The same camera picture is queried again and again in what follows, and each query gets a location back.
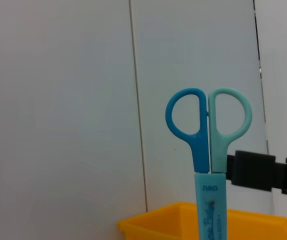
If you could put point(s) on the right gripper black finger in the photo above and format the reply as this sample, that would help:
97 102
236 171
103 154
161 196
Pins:
254 170

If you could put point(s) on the blue scissors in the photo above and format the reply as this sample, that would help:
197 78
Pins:
211 200

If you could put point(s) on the yellow plastic bin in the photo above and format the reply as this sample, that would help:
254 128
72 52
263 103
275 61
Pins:
158 225

